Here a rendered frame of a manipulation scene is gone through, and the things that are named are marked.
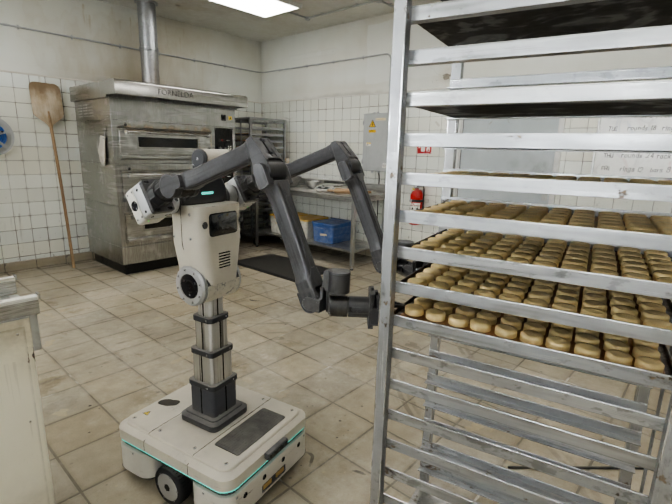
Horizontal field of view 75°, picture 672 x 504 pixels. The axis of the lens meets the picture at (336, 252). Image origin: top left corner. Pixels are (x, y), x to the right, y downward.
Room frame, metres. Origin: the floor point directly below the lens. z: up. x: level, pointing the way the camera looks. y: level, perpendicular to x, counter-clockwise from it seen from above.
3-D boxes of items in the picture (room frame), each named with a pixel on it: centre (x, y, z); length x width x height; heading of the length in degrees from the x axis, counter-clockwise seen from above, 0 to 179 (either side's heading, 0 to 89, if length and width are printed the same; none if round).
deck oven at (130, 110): (5.39, 2.08, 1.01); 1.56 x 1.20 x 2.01; 139
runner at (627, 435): (1.27, -0.61, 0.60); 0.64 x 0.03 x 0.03; 60
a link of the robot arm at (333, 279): (1.14, 0.01, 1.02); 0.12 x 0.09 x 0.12; 59
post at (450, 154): (1.45, -0.36, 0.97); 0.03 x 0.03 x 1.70; 60
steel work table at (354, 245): (5.91, 0.28, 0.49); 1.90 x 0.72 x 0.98; 49
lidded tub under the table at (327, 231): (5.71, 0.05, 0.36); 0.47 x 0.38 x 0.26; 140
